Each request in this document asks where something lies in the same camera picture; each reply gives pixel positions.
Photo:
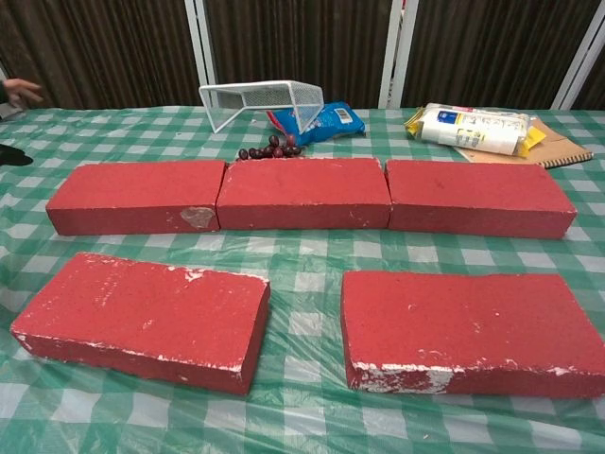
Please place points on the bystander bare hand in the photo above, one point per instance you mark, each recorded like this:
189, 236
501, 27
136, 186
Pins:
19, 92

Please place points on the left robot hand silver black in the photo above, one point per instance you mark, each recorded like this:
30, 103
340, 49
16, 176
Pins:
14, 156

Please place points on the red brick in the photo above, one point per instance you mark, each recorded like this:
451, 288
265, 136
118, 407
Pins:
132, 189
472, 194
302, 189
463, 321
142, 312

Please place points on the dark brown partition panel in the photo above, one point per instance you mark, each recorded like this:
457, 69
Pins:
491, 47
104, 47
302, 42

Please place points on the dark red grape bunch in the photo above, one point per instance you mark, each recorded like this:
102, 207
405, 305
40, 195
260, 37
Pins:
276, 151

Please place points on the green checkered tablecloth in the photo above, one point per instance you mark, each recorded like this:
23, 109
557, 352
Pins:
302, 265

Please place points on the blue snack bag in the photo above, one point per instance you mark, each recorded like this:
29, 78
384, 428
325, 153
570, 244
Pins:
335, 120

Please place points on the yellow plastic bag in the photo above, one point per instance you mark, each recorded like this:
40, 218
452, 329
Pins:
414, 125

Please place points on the white wrapped paper package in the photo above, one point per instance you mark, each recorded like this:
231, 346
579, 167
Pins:
472, 130

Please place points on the brown spiral notebook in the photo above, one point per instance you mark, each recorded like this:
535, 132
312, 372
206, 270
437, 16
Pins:
558, 146

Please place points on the white partition frame post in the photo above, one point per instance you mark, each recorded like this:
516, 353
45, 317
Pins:
201, 47
579, 61
394, 47

